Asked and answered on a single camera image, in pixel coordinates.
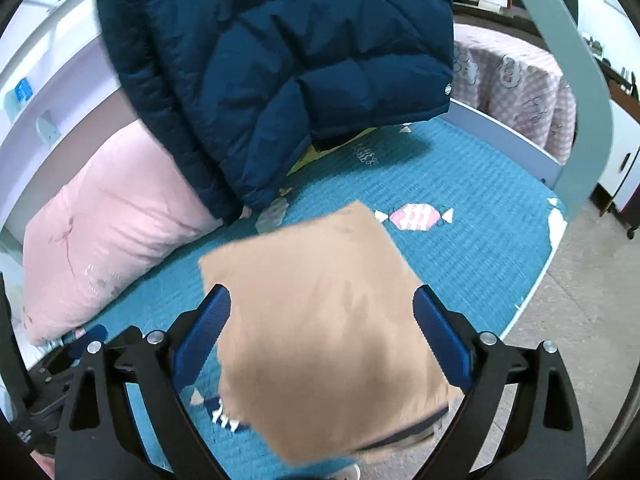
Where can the small photo frame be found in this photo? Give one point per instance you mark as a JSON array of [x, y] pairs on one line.
[[595, 45]]

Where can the pink quilt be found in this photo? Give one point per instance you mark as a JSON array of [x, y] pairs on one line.
[[110, 220]]

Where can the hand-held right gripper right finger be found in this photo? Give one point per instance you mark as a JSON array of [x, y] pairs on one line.
[[440, 335]]

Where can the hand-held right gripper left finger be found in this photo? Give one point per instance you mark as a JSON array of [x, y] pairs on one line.
[[205, 330]]

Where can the teal quilted bed mat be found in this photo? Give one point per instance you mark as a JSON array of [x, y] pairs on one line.
[[450, 270]]

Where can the lilac wall shelf unit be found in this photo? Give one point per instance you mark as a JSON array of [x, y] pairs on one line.
[[65, 85]]

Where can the pale green bed frame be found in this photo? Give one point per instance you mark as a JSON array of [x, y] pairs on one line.
[[575, 110]]

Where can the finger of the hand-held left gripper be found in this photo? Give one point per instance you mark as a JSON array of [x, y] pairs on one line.
[[92, 337], [55, 377]]

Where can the black monitor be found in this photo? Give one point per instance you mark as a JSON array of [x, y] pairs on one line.
[[567, 7]]

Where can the yellow-green pillow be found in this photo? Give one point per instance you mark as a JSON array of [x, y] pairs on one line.
[[305, 157]]

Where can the white cabinet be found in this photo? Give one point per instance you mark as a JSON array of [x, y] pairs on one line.
[[625, 180]]

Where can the tan jacket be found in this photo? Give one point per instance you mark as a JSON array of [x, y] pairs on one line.
[[320, 320]]

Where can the navy and yellow puffer jacket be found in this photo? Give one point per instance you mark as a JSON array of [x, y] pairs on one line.
[[275, 60]]

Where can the pink checked tablecloth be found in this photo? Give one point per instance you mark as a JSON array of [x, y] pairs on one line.
[[515, 85]]

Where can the small blue box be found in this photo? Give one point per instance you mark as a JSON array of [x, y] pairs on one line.
[[23, 90]]

